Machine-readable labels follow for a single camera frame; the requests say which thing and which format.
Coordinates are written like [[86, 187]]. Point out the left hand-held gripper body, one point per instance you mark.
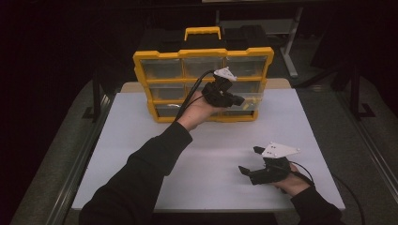
[[217, 93]]

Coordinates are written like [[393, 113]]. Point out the clear plastic organizer drawer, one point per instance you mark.
[[252, 92]]

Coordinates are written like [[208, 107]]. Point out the person's right hand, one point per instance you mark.
[[295, 184]]

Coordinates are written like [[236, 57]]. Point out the grid of clear drawers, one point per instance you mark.
[[162, 68]]

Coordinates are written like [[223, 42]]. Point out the black metal stand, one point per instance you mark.
[[96, 100], [356, 100]]

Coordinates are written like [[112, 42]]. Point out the yellow and black organizer case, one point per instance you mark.
[[162, 79]]

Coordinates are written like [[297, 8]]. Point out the white metal desk frame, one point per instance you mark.
[[291, 47]]

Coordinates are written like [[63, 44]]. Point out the grey metal rail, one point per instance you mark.
[[372, 150], [78, 162]]

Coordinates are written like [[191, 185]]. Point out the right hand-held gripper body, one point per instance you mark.
[[272, 172]]

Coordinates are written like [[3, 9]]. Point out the person's left hand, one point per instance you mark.
[[197, 112]]

